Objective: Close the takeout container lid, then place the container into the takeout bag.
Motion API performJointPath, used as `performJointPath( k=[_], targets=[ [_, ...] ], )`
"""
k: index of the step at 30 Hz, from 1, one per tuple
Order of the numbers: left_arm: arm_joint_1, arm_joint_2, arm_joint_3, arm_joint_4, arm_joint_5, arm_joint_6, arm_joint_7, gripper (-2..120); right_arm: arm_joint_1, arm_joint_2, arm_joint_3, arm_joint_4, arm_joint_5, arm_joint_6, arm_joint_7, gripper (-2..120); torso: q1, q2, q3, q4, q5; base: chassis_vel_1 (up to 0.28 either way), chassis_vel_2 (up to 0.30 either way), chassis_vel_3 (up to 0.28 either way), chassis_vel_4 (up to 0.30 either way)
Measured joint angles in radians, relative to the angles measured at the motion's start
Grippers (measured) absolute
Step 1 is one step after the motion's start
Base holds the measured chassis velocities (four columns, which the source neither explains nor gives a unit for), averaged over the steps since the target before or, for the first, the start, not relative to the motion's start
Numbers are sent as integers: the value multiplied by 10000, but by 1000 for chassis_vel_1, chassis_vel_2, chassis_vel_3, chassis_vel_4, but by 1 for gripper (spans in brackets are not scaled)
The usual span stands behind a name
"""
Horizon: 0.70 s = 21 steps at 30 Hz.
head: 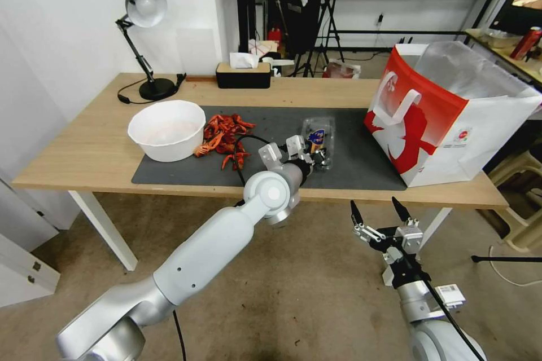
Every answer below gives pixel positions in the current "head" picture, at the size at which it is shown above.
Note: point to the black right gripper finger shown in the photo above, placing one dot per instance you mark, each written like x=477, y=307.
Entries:
x=403, y=213
x=360, y=220

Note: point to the red drink can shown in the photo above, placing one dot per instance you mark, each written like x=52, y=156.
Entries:
x=525, y=43

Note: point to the white cabinet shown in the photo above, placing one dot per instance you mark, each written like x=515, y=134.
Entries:
x=21, y=251

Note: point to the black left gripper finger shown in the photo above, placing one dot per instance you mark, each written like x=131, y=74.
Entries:
x=314, y=153
x=323, y=164

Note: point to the red plastic bag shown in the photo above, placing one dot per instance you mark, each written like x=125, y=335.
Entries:
x=341, y=69

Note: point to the red crayfish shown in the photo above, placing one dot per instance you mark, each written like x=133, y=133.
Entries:
x=242, y=123
x=234, y=160
x=227, y=143
x=217, y=123

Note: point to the black tripod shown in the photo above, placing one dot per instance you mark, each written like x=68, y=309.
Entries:
x=319, y=14

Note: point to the white paper bowl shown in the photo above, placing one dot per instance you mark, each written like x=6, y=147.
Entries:
x=167, y=130

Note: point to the brown cardboard box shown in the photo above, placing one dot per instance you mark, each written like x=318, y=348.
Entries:
x=264, y=48

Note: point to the black silver desk lamp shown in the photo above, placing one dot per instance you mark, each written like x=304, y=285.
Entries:
x=144, y=10

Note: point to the black stand base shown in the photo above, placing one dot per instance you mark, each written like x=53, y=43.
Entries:
x=508, y=258

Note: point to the black tissue box wooden lid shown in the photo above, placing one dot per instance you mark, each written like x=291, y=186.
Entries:
x=243, y=75

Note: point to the white tissue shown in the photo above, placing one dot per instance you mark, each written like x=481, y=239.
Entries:
x=243, y=60

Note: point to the red white takeout bag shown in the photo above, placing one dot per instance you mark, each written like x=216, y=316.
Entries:
x=427, y=124

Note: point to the pale orange crayfish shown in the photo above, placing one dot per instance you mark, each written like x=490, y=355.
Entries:
x=207, y=147

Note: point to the wooden table with white legs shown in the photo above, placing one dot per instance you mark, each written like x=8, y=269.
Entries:
x=106, y=141

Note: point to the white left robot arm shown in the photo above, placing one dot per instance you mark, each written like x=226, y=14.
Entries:
x=220, y=247

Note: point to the clear plastic takeout container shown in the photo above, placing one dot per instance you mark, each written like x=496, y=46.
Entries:
x=318, y=134

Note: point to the beige plastic stool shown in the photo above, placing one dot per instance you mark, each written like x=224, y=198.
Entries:
x=518, y=204

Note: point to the dark grey table mat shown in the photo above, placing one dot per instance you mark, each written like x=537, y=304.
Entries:
x=271, y=145

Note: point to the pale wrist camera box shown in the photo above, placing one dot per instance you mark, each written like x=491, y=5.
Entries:
x=295, y=144
x=410, y=237

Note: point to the wooden side table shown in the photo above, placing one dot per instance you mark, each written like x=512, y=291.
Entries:
x=495, y=46

